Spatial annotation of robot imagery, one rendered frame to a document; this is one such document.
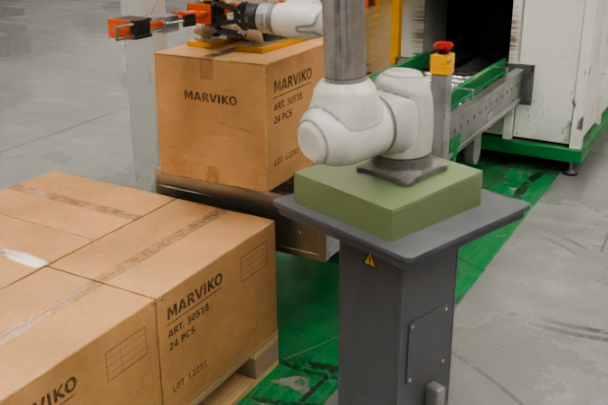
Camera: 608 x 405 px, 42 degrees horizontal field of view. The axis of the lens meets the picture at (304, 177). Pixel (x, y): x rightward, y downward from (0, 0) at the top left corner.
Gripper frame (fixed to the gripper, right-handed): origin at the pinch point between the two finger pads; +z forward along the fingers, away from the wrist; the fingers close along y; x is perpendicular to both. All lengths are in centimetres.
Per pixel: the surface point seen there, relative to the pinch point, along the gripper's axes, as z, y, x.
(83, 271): 7, 65, -53
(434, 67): -49, 24, 66
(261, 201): -12, 63, 11
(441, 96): -52, 35, 67
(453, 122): -35, 63, 130
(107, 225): 24, 65, -25
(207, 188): 11, 62, 11
